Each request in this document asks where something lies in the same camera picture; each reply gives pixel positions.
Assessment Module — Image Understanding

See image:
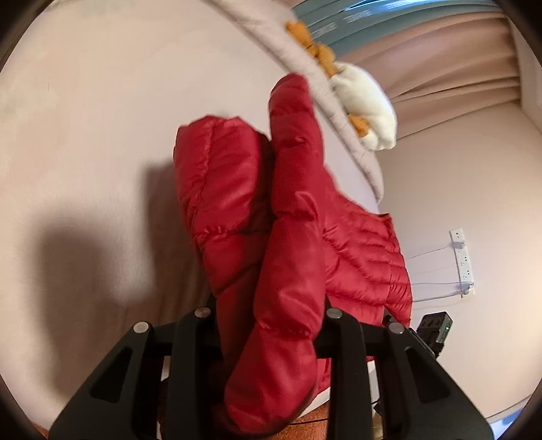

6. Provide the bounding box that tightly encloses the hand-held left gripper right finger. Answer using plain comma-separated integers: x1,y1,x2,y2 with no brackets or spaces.
314,297,494,440

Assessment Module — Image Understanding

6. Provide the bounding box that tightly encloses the red down jacket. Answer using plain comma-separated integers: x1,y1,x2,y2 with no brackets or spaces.
173,73,413,436

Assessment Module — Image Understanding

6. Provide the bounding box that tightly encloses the white plush goose toy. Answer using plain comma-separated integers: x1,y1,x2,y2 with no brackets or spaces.
285,20,399,152

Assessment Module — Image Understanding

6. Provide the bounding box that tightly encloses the white cable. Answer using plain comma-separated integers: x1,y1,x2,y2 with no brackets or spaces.
412,281,472,303
407,242,465,260

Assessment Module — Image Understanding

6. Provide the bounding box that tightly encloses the bed with pink sheet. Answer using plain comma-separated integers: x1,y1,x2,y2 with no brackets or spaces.
0,0,382,440

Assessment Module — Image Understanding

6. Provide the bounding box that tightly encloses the blue printed curtain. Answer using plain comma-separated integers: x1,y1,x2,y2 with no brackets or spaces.
292,0,504,53

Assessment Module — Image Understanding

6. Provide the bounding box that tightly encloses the white power strip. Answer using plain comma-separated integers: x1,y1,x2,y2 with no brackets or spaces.
449,228,476,299

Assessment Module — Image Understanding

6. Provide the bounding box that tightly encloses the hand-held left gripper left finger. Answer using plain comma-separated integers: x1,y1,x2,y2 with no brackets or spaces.
48,293,225,440

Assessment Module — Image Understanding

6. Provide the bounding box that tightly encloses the beige curtain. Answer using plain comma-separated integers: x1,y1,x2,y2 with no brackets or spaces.
339,10,523,138

